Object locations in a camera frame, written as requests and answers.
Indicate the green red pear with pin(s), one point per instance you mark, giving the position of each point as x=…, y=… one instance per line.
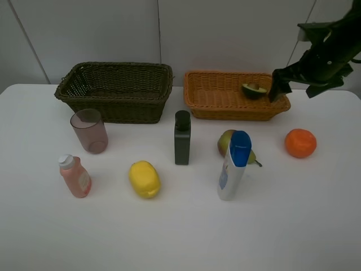
x=223, y=143

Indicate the white bottle blue cap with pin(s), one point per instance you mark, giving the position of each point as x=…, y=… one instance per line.
x=234, y=164

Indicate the dark brown wicker basket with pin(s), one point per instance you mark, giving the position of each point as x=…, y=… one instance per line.
x=123, y=92

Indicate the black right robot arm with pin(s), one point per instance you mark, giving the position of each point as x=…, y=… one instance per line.
x=355, y=17

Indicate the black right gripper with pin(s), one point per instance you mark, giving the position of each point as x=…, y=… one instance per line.
x=325, y=64

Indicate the translucent brown plastic cup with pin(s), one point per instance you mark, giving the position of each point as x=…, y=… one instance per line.
x=90, y=130

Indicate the black square pump bottle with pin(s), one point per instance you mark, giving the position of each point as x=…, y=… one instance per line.
x=182, y=137

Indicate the orange tangerine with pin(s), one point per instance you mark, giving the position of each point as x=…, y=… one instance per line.
x=300, y=143

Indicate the avocado half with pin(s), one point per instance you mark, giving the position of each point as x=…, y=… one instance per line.
x=253, y=91

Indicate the orange wicker basket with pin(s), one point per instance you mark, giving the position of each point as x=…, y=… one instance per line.
x=216, y=95

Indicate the yellow lemon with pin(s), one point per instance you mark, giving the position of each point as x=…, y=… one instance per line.
x=144, y=179

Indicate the pink bottle white cap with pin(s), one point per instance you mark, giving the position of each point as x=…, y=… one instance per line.
x=75, y=175

